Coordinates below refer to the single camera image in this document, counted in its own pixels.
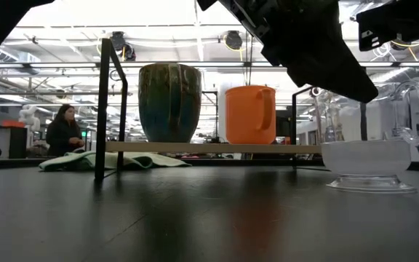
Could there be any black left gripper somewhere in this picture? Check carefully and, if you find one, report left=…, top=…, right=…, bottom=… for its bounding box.
left=196, top=0, right=380, bottom=103

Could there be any light green cloth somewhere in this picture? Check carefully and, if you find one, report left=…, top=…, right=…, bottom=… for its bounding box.
left=38, top=151, right=192, bottom=172

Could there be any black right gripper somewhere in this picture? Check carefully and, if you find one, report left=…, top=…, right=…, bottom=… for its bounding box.
left=356, top=1, right=419, bottom=52

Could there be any clear glass footed mug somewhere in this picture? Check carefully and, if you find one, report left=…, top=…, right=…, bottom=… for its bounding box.
left=320, top=80, right=419, bottom=194

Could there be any black white cabinet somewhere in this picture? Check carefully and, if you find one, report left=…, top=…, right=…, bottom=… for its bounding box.
left=0, top=126, right=28, bottom=159

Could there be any teal brown glazed ceramic mug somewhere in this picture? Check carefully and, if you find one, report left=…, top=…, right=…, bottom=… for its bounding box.
left=138, top=63, right=203, bottom=143

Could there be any orange plastic mug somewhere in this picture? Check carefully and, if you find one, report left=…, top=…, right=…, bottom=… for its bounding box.
left=225, top=85, right=277, bottom=145

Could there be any wooden shelf with black frame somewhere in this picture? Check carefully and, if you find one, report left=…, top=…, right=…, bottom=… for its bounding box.
left=94, top=38, right=369, bottom=182

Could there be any person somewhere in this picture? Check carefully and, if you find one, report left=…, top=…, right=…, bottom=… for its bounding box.
left=45, top=104, right=86, bottom=157

